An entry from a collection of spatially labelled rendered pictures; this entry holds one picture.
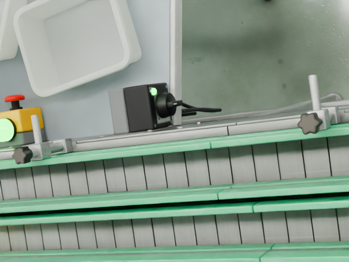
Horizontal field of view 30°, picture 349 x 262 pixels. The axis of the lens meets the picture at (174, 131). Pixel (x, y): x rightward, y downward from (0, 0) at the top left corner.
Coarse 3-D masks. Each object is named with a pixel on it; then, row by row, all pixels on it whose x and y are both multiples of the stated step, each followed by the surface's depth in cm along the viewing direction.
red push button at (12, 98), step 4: (8, 96) 127; (12, 96) 126; (16, 96) 127; (20, 96) 127; (24, 96) 129; (4, 100) 127; (8, 100) 127; (12, 100) 126; (16, 100) 127; (12, 104) 128; (16, 104) 128
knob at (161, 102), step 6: (156, 96) 113; (162, 96) 112; (168, 96) 112; (156, 102) 112; (162, 102) 112; (168, 102) 111; (174, 102) 111; (180, 102) 114; (156, 108) 112; (162, 108) 112; (168, 108) 112; (174, 108) 114; (162, 114) 112; (168, 114) 112
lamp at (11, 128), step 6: (0, 120) 123; (6, 120) 124; (0, 126) 122; (6, 126) 123; (12, 126) 124; (0, 132) 123; (6, 132) 122; (12, 132) 124; (0, 138) 123; (6, 138) 123; (12, 138) 125
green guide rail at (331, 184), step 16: (336, 176) 93; (112, 192) 109; (128, 192) 106; (144, 192) 104; (160, 192) 103; (176, 192) 101; (192, 192) 97; (208, 192) 94; (224, 192) 92; (240, 192) 91; (256, 192) 90; (272, 192) 89; (288, 192) 88; (304, 192) 87; (320, 192) 86; (0, 208) 110; (16, 208) 109; (32, 208) 107; (48, 208) 106; (64, 208) 104
